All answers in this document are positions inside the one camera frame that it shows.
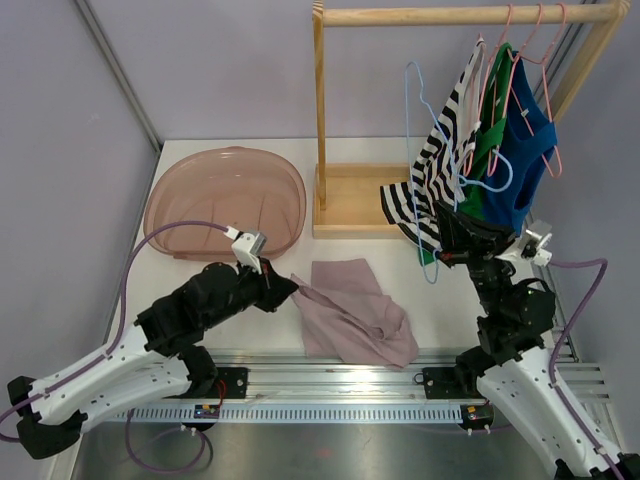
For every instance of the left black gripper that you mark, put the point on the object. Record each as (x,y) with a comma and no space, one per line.
(274,290)

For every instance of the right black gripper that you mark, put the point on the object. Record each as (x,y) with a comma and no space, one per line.
(465,241)

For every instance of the pink tank top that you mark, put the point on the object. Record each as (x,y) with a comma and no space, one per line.
(346,315)

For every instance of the light blue wire hanger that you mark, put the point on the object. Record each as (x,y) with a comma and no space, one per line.
(460,179)

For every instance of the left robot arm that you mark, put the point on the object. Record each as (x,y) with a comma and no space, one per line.
(158,356)

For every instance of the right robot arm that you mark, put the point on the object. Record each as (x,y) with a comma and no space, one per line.
(511,367)

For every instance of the green tank top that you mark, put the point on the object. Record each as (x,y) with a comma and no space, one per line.
(472,202)

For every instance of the black white striped tank top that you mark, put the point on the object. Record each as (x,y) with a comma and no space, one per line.
(431,172)

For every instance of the blue tank top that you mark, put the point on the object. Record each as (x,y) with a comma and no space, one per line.
(529,140)

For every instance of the pink hanger under green top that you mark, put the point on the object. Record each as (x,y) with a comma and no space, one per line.
(498,86)

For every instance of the pink hanger under blue top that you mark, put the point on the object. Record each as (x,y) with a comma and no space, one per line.
(543,63)

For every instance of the pink hanger under striped top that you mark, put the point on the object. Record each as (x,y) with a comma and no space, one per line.
(475,105)

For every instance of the pink plastic basin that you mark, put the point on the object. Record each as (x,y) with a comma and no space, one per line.
(245,188)

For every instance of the wooden clothes rack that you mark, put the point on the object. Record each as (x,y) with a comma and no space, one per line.
(346,195)

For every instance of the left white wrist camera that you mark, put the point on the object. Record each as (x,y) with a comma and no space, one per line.
(247,247)

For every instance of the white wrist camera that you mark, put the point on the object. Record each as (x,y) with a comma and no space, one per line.
(530,246)
(247,247)

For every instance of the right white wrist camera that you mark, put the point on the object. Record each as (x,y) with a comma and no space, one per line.
(530,246)

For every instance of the aluminium rail frame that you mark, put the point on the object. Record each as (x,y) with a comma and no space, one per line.
(280,376)

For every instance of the white slotted cable duct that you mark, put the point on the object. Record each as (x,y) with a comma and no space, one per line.
(241,413)

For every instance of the left corner aluminium post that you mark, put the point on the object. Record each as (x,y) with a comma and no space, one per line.
(99,37)

